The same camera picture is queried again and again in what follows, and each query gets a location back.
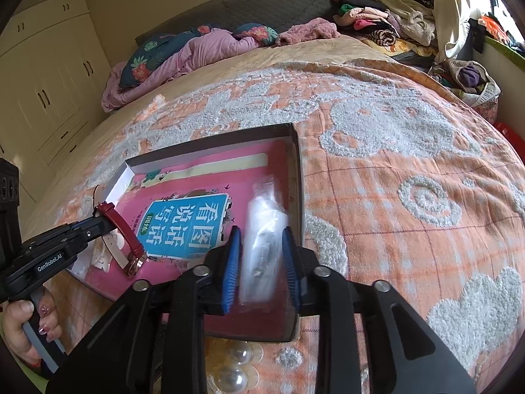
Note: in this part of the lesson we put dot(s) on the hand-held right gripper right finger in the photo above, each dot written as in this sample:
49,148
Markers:
292,273

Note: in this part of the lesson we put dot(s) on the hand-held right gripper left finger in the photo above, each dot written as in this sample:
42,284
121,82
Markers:
229,273

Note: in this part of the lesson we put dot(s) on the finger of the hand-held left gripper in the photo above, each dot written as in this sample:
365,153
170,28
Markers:
100,225

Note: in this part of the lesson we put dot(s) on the white hair clip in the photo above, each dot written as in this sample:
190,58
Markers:
98,260

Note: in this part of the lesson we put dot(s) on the clear packet with dark clip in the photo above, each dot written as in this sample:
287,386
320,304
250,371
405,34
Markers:
262,230

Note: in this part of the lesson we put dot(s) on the grey cardboard box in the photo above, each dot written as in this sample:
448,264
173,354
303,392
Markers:
297,172

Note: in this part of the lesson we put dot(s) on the person's left hand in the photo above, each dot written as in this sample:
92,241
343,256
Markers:
16,328

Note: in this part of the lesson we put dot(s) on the pink picture book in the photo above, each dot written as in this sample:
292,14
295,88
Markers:
164,273

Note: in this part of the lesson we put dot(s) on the orange patterned blanket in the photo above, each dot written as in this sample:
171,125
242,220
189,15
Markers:
389,213

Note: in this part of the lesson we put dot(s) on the cream wardrobe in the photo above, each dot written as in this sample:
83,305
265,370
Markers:
49,69

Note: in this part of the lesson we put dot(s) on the large dark floral pillow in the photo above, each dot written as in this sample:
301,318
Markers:
143,59

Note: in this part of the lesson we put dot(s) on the pink quilt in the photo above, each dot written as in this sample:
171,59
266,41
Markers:
197,53

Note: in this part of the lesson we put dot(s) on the pink crumpled blanket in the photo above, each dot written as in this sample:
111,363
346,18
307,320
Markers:
307,51

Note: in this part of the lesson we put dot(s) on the pink fluffy garment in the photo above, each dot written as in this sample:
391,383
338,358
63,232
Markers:
303,33

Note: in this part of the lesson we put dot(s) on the small dark floral pillow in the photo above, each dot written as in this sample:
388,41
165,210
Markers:
258,33

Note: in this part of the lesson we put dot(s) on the red bag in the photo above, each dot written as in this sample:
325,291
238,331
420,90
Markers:
510,135

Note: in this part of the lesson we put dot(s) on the pile of clothes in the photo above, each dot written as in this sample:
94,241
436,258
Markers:
369,20

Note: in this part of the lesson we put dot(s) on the basket of clothes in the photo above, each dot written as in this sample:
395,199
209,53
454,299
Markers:
471,78

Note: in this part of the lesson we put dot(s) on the grey quilted headboard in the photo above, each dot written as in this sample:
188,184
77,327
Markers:
266,4

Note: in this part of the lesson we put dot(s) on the cream curtain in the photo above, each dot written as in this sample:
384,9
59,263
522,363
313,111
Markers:
455,8

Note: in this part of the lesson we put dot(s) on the clothes on window sill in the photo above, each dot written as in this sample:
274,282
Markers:
496,26

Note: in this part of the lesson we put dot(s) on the window with grille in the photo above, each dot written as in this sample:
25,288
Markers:
498,0

